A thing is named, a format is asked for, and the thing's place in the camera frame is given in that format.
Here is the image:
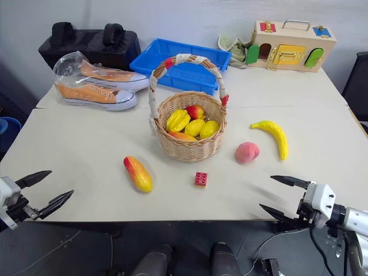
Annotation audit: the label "blue bucket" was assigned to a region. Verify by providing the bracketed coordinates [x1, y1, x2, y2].
[0, 116, 22, 158]

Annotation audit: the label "black chair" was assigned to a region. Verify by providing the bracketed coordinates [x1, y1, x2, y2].
[341, 51, 368, 133]

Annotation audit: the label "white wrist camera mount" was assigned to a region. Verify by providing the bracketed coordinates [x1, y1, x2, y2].
[0, 176, 22, 231]
[302, 183, 338, 229]

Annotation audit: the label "red toy building brick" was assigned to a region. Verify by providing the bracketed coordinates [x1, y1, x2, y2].
[193, 171, 209, 189]

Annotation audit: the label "pink peach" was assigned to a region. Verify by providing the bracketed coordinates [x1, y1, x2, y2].
[235, 141, 261, 165]

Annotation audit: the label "red apple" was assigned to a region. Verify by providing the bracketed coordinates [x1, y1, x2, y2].
[185, 104, 206, 121]

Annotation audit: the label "wooden lock box with handle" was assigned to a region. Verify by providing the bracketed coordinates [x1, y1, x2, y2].
[246, 19, 338, 74]

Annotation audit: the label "yellow lemon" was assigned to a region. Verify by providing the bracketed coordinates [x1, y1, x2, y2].
[184, 118, 206, 138]
[200, 120, 221, 140]

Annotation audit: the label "orange sneakers in bag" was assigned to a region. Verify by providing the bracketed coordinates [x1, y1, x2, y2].
[52, 51, 151, 112]

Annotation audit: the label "blue plastic bin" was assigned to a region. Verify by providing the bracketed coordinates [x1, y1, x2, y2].
[129, 37, 233, 97]

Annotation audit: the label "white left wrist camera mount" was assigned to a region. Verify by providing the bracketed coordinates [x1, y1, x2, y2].
[0, 176, 22, 231]

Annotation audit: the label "dark rounded shape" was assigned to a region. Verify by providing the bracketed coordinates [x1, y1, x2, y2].
[209, 241, 243, 276]
[131, 244, 177, 276]

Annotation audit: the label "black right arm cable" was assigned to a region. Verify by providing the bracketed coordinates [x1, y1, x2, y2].
[309, 225, 334, 276]

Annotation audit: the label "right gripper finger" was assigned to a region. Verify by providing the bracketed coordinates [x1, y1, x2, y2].
[270, 175, 312, 190]
[259, 203, 300, 228]

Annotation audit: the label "orange canvas sneaker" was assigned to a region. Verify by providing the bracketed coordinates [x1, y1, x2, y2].
[55, 81, 138, 112]
[78, 61, 151, 93]

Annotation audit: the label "red and yellow mango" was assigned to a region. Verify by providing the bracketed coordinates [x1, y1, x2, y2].
[123, 155, 154, 193]

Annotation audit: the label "green crumpled cloth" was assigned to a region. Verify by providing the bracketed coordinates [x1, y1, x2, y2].
[217, 34, 254, 70]

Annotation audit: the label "small black device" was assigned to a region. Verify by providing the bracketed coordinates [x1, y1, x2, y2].
[259, 258, 281, 276]

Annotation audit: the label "yellow banana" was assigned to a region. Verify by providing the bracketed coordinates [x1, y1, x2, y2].
[249, 120, 289, 162]

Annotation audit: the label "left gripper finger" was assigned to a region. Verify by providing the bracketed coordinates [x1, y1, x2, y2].
[14, 170, 53, 189]
[38, 189, 75, 221]

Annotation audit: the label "black fabric bag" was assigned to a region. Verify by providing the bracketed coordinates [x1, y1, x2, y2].
[37, 21, 143, 71]

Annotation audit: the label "wicker basket with wrapped handle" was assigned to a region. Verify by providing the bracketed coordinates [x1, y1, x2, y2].
[148, 53, 230, 163]

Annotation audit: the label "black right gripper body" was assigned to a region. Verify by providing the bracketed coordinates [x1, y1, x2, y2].
[296, 180, 317, 231]

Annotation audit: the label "white thin cable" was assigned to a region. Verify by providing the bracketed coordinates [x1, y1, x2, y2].
[248, 228, 312, 276]

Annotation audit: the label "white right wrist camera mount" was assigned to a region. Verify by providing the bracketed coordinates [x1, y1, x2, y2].
[302, 183, 338, 229]

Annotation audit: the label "orange mango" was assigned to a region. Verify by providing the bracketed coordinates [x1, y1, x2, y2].
[167, 131, 198, 143]

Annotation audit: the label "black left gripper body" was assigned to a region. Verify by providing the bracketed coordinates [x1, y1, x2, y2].
[5, 195, 40, 224]

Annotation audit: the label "yellow star fruit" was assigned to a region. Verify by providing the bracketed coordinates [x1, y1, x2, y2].
[166, 109, 191, 133]

